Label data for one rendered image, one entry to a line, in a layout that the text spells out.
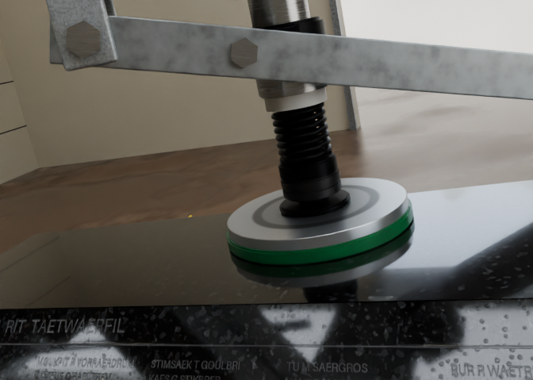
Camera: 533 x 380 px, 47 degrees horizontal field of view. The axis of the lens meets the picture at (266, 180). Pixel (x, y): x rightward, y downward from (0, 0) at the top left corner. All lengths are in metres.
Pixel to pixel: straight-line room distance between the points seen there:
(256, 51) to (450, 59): 0.21
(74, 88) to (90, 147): 0.65
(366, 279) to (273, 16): 0.29
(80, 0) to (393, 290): 0.38
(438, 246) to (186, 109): 5.67
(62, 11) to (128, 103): 5.96
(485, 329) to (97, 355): 0.36
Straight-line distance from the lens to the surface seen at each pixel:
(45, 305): 0.72
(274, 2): 0.67
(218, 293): 0.62
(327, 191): 0.70
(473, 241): 0.64
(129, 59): 0.63
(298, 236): 0.64
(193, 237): 0.80
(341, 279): 0.59
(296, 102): 0.67
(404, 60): 0.67
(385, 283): 0.57
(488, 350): 0.52
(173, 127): 6.35
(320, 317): 0.55
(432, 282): 0.56
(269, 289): 0.60
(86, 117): 6.88
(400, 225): 0.68
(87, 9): 0.60
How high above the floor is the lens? 1.07
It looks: 14 degrees down
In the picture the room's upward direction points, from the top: 11 degrees counter-clockwise
